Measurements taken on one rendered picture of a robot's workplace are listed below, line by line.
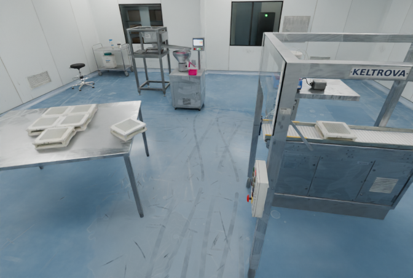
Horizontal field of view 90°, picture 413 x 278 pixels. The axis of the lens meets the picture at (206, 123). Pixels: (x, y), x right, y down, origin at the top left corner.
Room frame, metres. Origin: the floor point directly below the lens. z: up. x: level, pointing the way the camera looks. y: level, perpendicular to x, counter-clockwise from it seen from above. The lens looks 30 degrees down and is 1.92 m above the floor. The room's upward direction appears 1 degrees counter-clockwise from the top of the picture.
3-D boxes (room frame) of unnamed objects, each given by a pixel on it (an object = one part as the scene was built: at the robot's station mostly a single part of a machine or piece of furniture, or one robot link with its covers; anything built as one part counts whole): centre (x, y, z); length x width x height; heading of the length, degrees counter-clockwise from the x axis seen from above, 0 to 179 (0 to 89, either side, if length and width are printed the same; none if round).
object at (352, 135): (1.51, -1.12, 0.98); 0.25 x 0.24 x 0.02; 171
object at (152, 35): (4.79, 1.04, 0.75); 1.43 x 1.06 x 1.50; 81
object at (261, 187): (0.79, -0.28, 1.05); 0.17 x 0.06 x 0.26; 171
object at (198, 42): (4.26, 0.14, 1.07); 0.23 x 0.10 x 0.62; 81
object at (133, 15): (6.97, 1.92, 1.43); 1.32 x 0.01 x 1.11; 81
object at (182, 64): (4.21, 0.41, 0.95); 0.49 x 0.36 x 0.37; 81
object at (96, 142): (1.77, 1.48, 0.85); 1.50 x 1.10 x 0.04; 100
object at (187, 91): (4.15, 0.37, 0.38); 0.63 x 0.57 x 0.76; 81
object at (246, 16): (6.47, -1.41, 1.43); 1.38 x 0.01 x 1.16; 81
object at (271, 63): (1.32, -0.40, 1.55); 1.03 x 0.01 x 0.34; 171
